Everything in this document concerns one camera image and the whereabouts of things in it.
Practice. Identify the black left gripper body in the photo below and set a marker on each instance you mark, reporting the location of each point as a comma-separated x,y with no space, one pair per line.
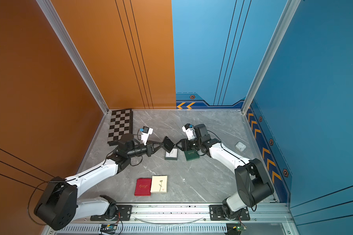
148,150

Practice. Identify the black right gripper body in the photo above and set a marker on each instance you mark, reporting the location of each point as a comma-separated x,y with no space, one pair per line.
194,144

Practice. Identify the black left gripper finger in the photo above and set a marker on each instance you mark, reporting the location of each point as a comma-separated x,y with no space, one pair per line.
160,149
159,144

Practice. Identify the green jewelry box lid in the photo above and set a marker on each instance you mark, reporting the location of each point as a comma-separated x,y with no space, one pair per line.
191,155

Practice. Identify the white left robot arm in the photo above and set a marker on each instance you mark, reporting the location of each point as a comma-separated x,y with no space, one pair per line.
60,202

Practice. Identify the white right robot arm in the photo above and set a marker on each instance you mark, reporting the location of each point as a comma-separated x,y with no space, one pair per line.
252,180

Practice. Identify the cream booklet with flower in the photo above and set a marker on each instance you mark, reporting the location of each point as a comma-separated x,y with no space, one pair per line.
159,184

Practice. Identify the black and silver chessboard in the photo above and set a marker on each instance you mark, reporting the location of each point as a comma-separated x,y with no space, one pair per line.
121,122

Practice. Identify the white earbuds case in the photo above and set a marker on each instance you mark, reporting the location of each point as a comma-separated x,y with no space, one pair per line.
240,146

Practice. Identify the left green circuit board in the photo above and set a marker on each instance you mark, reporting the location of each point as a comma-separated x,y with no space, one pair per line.
109,229

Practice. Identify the green circuit board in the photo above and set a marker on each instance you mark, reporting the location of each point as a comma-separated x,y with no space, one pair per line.
235,229
109,229

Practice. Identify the right green circuit board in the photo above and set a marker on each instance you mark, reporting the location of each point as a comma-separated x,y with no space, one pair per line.
235,229

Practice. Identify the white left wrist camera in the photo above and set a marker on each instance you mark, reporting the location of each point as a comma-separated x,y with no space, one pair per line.
145,133

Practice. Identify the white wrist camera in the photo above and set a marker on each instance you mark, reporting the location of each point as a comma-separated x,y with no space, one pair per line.
145,133
189,130

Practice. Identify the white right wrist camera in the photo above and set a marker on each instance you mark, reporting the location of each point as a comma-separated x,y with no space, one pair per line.
189,130

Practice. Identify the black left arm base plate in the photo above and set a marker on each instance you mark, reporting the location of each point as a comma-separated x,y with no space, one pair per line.
122,213

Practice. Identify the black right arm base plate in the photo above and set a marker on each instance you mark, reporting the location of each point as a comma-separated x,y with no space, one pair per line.
223,212

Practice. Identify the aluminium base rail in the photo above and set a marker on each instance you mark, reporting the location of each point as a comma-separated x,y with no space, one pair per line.
187,219

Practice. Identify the silver aluminium corner post right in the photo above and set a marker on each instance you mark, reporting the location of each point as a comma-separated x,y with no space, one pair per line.
280,30

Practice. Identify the silver aluminium corner post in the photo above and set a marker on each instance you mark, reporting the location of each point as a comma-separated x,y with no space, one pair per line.
57,25
280,30

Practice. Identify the silver aluminium corner post left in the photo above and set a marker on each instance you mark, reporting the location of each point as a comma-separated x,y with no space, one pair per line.
57,25

